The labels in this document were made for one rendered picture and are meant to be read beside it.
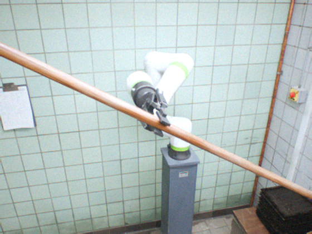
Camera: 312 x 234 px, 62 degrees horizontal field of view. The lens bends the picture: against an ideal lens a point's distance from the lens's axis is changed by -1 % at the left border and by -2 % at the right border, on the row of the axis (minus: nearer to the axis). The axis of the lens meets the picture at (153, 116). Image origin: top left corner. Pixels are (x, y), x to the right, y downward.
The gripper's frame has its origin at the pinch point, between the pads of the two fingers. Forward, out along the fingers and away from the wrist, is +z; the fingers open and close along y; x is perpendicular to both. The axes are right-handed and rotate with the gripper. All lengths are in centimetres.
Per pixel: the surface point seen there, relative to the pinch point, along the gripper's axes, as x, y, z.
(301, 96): -129, -38, -86
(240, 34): -77, -54, -121
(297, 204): -147, 25, -45
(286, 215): -132, 32, -37
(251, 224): -138, 59, -55
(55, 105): 19, 60, -122
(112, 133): -29, 64, -121
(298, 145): -152, -7, -79
